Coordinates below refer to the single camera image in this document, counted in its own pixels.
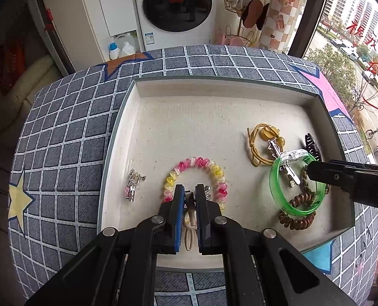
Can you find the beige hair clip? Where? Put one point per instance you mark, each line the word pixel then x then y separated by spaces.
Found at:
pixel 189 232

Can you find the white plastic jug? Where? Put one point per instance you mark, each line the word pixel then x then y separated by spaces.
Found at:
pixel 127 49

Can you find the grey checkered star tablecloth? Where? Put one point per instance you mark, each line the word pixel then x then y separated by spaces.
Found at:
pixel 64 149

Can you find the green shallow cardboard tray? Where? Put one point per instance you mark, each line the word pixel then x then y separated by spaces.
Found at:
pixel 182 127

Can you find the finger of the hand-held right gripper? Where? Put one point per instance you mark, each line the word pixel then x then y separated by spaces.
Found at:
pixel 331 175

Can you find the black hair claw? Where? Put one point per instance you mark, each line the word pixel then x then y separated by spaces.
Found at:
pixel 312 145

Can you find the white bottle blue cap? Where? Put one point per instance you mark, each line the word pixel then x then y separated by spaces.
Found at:
pixel 113 51

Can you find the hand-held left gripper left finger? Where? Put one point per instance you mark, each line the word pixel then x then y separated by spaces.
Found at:
pixel 178 220

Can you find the small silver earring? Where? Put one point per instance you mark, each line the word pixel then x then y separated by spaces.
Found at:
pixel 207 191

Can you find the beige sofa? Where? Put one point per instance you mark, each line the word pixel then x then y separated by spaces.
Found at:
pixel 32 79

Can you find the white washing machine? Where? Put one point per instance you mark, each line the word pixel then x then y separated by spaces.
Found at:
pixel 176 6

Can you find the clear plastic hair clip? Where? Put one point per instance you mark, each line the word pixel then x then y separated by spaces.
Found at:
pixel 292 156

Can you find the silver star hair clip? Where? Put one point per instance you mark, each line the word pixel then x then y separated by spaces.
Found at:
pixel 286 169

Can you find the silver pink heart earring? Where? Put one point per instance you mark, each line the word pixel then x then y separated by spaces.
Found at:
pixel 131 191

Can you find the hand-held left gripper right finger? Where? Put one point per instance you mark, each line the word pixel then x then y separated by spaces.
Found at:
pixel 201 220

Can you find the checkered pink curtain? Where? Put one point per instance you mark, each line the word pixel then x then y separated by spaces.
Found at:
pixel 283 16

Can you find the green translucent bangle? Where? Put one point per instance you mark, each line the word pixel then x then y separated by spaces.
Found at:
pixel 276 194

